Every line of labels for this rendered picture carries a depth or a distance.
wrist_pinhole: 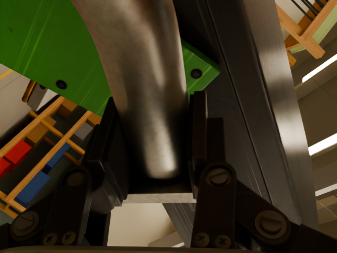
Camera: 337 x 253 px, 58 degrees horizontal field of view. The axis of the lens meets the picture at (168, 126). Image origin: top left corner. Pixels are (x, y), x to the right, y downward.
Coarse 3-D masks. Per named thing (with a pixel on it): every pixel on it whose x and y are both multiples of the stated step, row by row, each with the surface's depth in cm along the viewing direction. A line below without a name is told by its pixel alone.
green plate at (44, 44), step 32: (0, 0) 23; (32, 0) 23; (64, 0) 22; (0, 32) 25; (32, 32) 25; (64, 32) 24; (32, 64) 27; (64, 64) 26; (96, 64) 26; (192, 64) 25; (64, 96) 29; (96, 96) 29
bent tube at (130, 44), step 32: (96, 0) 9; (128, 0) 9; (160, 0) 9; (96, 32) 10; (128, 32) 9; (160, 32) 10; (128, 64) 10; (160, 64) 10; (128, 96) 11; (160, 96) 11; (128, 128) 12; (160, 128) 12; (160, 160) 13; (128, 192) 14; (160, 192) 14; (192, 192) 13
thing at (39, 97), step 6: (30, 84) 45; (36, 84) 44; (30, 90) 45; (36, 90) 45; (42, 90) 45; (48, 90) 45; (24, 96) 46; (30, 96) 46; (36, 96) 46; (42, 96) 45; (48, 96) 47; (30, 102) 47; (36, 102) 46; (42, 102) 47; (36, 108) 47
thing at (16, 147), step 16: (32, 112) 558; (48, 112) 576; (64, 112) 626; (32, 128) 544; (48, 128) 563; (80, 128) 601; (16, 144) 518; (32, 144) 551; (48, 144) 597; (64, 144) 567; (0, 160) 490; (16, 160) 505; (48, 160) 531; (0, 176) 516; (32, 176) 503; (48, 176) 521; (0, 192) 464; (16, 192) 473; (32, 192) 492; (0, 208) 494; (16, 208) 468
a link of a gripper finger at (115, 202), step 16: (112, 112) 13; (96, 128) 14; (112, 128) 13; (96, 144) 12; (112, 144) 12; (96, 160) 11; (112, 160) 12; (128, 160) 14; (96, 176) 12; (112, 176) 12; (128, 176) 14; (96, 192) 11; (112, 192) 12; (32, 208) 11; (48, 208) 11; (96, 208) 12; (112, 208) 12; (16, 224) 10; (32, 224) 10; (16, 240) 10; (32, 240) 10
